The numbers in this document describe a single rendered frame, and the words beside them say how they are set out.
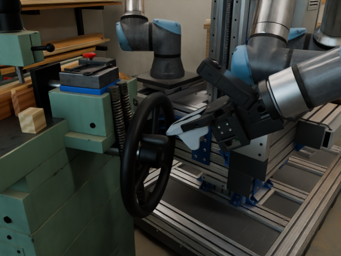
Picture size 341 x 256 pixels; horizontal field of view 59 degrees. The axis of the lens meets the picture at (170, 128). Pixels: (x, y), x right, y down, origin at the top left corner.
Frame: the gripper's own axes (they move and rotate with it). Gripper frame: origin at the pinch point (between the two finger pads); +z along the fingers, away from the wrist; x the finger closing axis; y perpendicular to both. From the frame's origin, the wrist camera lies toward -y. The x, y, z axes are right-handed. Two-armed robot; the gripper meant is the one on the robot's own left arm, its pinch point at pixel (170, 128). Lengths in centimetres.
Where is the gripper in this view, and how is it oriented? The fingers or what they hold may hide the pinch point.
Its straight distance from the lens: 58.9
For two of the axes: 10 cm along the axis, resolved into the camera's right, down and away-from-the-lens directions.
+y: 4.7, 8.5, 2.1
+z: -8.2, 3.4, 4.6
